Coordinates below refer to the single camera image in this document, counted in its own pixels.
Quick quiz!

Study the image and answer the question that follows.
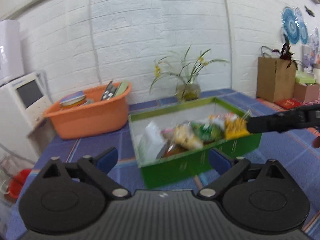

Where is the green peas snack bag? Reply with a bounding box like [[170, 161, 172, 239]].
[[190, 122, 224, 143]]

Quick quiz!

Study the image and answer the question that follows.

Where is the yellow green sticks snack bag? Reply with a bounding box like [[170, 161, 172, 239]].
[[209, 113, 250, 140]]

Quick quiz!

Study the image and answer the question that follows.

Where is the white snack packet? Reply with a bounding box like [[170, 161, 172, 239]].
[[138, 121, 168, 163]]

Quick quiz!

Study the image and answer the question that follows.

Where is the person right hand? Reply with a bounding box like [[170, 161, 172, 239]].
[[312, 137, 320, 148]]

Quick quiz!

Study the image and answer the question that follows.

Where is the small brown cardboard box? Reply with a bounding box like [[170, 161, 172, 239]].
[[293, 83, 319, 103]]

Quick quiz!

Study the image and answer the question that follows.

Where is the blue checked tablecloth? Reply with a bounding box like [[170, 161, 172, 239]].
[[4, 88, 320, 240]]

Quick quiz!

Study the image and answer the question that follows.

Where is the brown paper bag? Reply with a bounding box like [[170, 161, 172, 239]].
[[256, 45, 297, 102]]

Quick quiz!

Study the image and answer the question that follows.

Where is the orange plastic basin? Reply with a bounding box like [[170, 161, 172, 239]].
[[43, 81, 132, 139]]

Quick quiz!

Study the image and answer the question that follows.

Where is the green cardboard box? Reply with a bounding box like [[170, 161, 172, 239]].
[[129, 97, 262, 189]]

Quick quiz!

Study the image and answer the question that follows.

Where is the blue paper fan decoration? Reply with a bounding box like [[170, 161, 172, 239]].
[[281, 7, 309, 44]]

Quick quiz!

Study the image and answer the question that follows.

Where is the glass vase with flowers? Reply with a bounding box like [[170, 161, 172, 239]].
[[149, 46, 229, 102]]

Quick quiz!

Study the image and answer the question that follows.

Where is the white appliance with screen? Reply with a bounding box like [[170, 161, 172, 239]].
[[1, 72, 56, 163]]

